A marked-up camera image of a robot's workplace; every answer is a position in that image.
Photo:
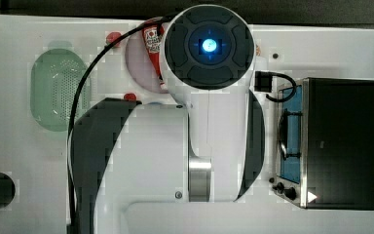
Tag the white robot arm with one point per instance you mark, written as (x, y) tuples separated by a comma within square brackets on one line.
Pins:
[(203, 143)]

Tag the black toaster oven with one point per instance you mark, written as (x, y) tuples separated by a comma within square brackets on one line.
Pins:
[(325, 146)]

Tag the small red ball toy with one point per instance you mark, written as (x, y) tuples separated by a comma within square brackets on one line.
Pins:
[(130, 96)]

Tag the pink round plate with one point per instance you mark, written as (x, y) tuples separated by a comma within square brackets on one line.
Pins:
[(139, 65)]

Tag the red ketchup bottle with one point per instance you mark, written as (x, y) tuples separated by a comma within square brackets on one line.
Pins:
[(152, 36)]

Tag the orange slice toy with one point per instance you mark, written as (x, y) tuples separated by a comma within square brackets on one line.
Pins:
[(258, 50)]

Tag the red strawberry toy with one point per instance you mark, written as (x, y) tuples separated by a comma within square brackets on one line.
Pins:
[(112, 36)]

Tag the green perforated colander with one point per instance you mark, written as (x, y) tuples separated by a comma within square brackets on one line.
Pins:
[(55, 77)]

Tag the black plug with cable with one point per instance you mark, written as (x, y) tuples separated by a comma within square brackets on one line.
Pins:
[(264, 83)]

